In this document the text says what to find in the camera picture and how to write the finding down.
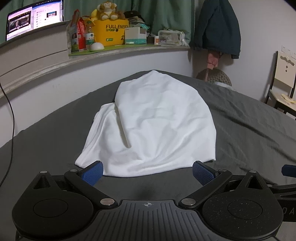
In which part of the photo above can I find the grey desk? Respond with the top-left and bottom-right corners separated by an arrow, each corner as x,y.
0,20 -> 71,80

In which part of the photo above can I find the white shirt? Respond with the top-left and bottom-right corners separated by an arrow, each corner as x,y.
74,70 -> 217,178

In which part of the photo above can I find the red milk carton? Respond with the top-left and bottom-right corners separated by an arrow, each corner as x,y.
75,17 -> 88,51

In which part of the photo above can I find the dark blue jacket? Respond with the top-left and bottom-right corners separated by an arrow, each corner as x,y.
194,0 -> 241,59

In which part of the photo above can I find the brown plush monkey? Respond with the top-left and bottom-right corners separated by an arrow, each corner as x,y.
96,1 -> 119,20

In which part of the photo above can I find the yellow cardboard box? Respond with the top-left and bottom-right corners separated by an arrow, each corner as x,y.
92,19 -> 129,47

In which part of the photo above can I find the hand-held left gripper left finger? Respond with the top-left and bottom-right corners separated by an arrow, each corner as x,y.
31,161 -> 118,208

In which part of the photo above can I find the clear water bottle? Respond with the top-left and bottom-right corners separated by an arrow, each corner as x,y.
85,20 -> 96,48

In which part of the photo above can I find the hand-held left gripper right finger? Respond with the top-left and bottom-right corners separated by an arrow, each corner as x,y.
178,161 -> 266,208

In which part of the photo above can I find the white teal box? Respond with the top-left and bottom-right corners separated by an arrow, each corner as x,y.
125,27 -> 148,45

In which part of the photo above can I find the pink umbrella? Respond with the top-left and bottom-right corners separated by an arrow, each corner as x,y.
205,52 -> 223,81

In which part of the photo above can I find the black bag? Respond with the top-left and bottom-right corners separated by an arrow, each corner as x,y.
124,10 -> 140,20

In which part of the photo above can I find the grey knitted round cushion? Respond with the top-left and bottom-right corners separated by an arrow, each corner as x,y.
196,68 -> 232,87

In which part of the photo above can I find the black cable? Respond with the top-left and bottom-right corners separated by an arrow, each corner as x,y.
0,81 -> 15,187

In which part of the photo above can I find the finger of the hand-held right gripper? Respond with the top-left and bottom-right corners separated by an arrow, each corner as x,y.
281,164 -> 296,178

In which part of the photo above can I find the green curtain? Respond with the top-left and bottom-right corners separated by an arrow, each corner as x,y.
62,0 -> 196,47

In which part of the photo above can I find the transparent pouch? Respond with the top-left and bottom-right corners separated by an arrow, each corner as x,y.
158,29 -> 186,45

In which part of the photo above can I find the pale yellow rag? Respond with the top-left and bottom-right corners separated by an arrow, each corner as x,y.
280,94 -> 296,104

